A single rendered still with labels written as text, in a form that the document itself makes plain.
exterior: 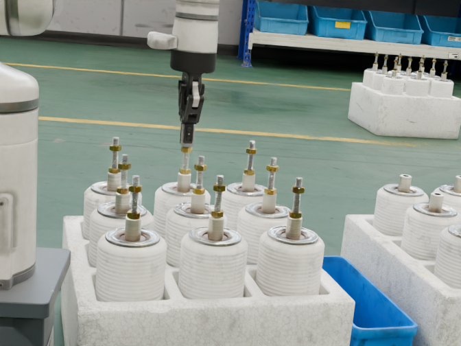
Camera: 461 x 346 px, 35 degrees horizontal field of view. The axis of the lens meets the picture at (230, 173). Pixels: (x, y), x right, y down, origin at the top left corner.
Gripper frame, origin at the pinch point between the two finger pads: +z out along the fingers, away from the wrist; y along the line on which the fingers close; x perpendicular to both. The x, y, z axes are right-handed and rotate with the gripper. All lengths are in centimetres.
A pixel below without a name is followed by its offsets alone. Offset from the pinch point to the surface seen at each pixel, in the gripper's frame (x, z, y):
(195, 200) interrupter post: -0.1, 7.8, -12.6
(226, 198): -7.4, 10.6, -1.3
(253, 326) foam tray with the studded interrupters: -6.2, 20.0, -30.9
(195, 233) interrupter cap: 1.5, 9.6, -22.7
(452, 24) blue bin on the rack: -283, -7, 439
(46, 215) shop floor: 24, 35, 60
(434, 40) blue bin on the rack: -247, 4, 396
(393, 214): -39.4, 13.0, -0.7
